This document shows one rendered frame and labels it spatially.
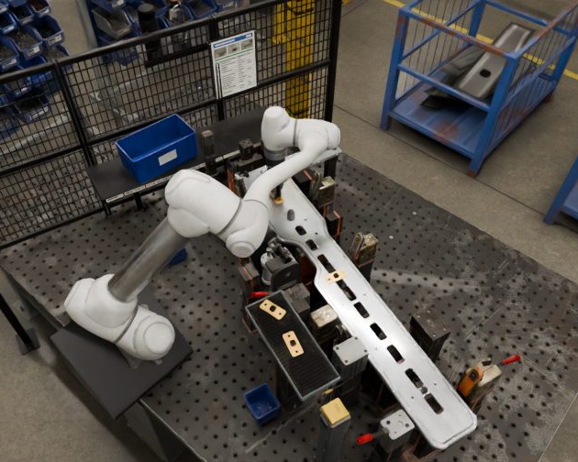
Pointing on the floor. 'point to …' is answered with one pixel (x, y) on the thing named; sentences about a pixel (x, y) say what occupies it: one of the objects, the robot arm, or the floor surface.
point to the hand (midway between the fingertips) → (276, 190)
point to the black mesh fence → (28, 341)
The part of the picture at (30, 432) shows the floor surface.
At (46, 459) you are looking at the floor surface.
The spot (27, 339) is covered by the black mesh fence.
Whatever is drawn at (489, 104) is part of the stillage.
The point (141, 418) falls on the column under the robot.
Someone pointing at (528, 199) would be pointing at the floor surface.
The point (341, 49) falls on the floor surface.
